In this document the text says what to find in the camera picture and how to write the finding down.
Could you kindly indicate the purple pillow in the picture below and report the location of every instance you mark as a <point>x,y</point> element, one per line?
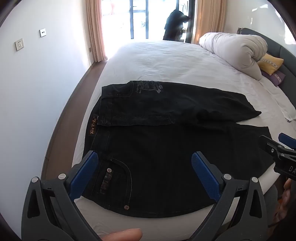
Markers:
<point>276,77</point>

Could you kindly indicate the black hanging garment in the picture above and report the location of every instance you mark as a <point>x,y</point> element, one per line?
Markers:
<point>174,25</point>

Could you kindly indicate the black framed glass door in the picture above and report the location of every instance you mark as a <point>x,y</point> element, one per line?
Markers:
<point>148,20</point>

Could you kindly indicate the black denim pants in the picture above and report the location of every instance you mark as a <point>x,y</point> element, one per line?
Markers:
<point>161,150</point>

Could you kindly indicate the bed with white sheet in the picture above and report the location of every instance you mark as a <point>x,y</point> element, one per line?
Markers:
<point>161,62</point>

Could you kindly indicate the person's right hand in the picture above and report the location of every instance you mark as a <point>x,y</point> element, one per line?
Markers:
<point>289,197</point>

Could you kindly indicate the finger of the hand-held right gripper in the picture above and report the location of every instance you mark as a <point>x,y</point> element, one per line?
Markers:
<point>288,141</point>
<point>269,144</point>

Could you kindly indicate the grey upholstered headboard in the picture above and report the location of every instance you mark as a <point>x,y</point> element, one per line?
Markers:
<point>288,58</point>

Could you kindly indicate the beige curtain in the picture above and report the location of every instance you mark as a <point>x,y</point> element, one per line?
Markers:
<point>94,30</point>
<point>208,18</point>

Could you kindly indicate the yellow patterned pillow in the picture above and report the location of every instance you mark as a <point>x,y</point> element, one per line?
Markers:
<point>270,62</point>

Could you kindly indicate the small white wall socket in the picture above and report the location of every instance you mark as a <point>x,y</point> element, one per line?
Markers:
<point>42,32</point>

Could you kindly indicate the person's left hand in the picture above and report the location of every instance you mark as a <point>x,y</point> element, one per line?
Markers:
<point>124,234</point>

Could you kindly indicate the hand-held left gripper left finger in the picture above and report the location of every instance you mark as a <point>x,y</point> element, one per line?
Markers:
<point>84,172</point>

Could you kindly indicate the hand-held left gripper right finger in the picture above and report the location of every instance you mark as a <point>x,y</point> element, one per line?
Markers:
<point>205,173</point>

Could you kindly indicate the rolled white duvet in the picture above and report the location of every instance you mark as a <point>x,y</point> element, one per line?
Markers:
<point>233,48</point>

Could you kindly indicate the large white wall socket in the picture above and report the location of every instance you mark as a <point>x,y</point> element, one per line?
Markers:
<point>19,44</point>

